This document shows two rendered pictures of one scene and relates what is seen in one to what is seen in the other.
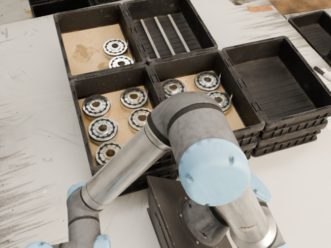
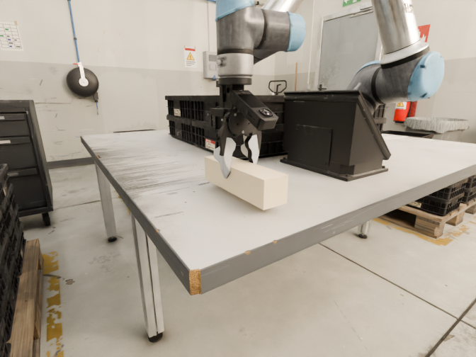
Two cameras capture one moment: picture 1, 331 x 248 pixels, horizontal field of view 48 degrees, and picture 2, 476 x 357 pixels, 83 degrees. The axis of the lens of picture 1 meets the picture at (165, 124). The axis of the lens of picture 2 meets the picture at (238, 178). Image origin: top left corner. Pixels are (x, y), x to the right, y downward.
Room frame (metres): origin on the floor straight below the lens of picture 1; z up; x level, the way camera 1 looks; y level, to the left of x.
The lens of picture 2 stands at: (-0.37, 0.35, 0.93)
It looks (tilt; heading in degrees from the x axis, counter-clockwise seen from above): 17 degrees down; 351
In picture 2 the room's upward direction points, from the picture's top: straight up
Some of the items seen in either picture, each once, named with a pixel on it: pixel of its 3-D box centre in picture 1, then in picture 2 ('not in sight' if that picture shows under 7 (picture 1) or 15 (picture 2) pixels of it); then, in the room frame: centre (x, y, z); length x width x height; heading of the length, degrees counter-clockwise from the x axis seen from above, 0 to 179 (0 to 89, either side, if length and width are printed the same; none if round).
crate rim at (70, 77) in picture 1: (97, 39); (202, 98); (1.15, 0.29, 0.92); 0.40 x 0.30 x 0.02; 21
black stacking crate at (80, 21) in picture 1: (99, 48); (202, 107); (1.15, 0.29, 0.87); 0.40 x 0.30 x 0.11; 21
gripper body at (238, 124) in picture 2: not in sight; (233, 108); (0.23, 0.26, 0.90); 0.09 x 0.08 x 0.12; 25
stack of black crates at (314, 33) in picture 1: (316, 45); not in sight; (2.00, -1.00, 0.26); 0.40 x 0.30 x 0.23; 25
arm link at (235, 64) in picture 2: not in sight; (234, 68); (0.22, 0.26, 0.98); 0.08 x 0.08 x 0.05
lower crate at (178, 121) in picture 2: not in sight; (202, 127); (1.15, 0.29, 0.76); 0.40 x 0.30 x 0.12; 21
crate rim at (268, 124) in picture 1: (276, 77); not in sight; (1.00, -0.41, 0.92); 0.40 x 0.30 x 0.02; 21
